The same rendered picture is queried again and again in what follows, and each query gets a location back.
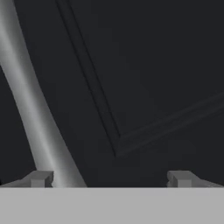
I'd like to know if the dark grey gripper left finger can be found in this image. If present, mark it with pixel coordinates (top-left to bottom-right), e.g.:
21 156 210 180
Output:
0 170 55 188

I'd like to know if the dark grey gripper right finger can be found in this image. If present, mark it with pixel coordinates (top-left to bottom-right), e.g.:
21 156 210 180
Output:
166 170 224 188

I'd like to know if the black cabinet door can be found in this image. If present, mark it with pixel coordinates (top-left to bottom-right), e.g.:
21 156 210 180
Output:
0 0 224 188

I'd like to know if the grey bar cabinet handle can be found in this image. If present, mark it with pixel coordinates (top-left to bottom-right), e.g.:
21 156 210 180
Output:
0 0 88 188

